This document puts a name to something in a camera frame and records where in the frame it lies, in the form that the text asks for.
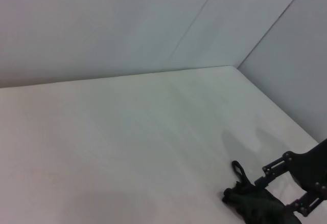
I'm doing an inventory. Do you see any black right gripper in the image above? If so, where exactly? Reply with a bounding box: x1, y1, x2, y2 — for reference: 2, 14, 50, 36
254, 138, 327, 217

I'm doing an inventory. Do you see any dark blue rag with loop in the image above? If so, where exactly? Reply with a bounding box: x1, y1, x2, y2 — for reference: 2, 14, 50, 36
221, 160, 301, 224

